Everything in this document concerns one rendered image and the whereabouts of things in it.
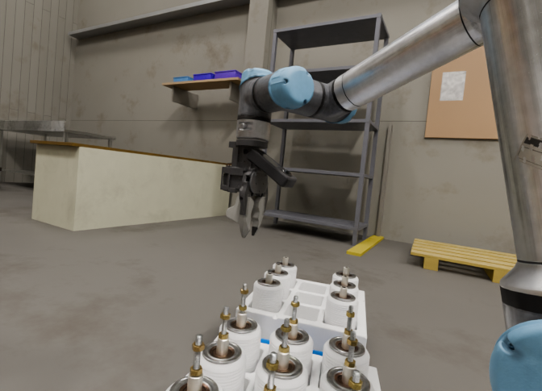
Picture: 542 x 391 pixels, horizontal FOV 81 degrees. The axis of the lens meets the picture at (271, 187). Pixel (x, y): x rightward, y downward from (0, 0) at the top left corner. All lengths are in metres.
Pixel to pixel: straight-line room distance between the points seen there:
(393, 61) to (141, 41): 6.20
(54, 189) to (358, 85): 2.89
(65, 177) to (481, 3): 2.97
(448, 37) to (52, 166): 3.07
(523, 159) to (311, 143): 3.85
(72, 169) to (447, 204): 3.55
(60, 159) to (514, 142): 3.08
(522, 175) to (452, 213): 3.48
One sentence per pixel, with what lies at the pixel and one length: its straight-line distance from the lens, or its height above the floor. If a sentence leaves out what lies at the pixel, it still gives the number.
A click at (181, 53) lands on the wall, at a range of 5.80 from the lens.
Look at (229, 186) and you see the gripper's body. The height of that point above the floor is 0.56.
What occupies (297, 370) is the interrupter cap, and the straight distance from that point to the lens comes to 0.66.
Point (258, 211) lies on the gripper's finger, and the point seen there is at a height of 0.51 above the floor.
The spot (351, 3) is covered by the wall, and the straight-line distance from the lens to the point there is 4.54.
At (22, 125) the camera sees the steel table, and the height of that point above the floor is 1.00.
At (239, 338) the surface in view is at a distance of 0.75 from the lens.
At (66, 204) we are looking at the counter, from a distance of 3.08.
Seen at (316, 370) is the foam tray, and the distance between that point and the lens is 0.81.
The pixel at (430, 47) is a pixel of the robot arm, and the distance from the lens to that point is 0.57.
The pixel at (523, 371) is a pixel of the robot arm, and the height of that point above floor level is 0.48.
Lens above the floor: 0.60
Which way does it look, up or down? 2 degrees down
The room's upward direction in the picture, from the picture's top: 6 degrees clockwise
